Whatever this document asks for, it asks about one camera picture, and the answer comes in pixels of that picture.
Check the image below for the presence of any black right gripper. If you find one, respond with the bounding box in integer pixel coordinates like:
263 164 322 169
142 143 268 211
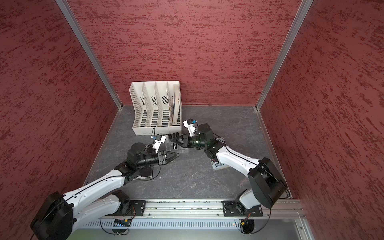
173 133 208 148

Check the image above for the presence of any right aluminium corner post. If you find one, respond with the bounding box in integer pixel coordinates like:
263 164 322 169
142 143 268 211
256 0 313 112

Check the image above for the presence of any white perforated file organizer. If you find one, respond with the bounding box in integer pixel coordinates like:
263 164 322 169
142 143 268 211
130 81 182 136

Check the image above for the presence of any clear acrylic lipstick organizer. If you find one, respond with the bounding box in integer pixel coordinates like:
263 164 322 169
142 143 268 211
165 138 189 154

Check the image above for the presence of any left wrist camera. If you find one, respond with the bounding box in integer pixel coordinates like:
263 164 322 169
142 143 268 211
151 135 167 154

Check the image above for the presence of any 143-Storey Treehouse book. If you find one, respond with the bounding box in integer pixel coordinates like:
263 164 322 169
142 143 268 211
211 160 230 171

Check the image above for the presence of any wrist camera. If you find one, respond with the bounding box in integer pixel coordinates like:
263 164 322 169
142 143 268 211
151 135 167 154
183 119 198 137

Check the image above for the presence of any aluminium corner post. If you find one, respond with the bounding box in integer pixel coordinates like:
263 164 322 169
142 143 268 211
256 0 313 112
55 0 124 111

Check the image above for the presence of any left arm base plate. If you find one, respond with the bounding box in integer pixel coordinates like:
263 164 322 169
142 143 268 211
112 200 147 217

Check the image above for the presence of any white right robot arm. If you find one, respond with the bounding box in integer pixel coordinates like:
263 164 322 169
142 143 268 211
171 124 288 210

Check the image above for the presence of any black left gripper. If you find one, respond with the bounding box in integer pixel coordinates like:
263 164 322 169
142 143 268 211
136 148 179 168

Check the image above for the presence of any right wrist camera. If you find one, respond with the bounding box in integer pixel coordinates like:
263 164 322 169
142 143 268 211
183 119 198 137

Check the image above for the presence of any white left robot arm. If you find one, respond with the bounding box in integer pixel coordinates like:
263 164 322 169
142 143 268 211
30 143 179 240

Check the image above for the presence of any left aluminium corner post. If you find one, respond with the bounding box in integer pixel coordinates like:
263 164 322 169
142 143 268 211
55 0 124 111

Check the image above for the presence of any aluminium mounting rail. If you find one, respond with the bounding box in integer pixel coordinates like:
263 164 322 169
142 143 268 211
89 197 307 220

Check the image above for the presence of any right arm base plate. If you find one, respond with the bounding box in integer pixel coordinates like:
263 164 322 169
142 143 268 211
222 201 263 217

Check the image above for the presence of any black Maugham paperback book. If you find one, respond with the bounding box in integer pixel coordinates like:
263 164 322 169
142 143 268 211
135 166 154 180

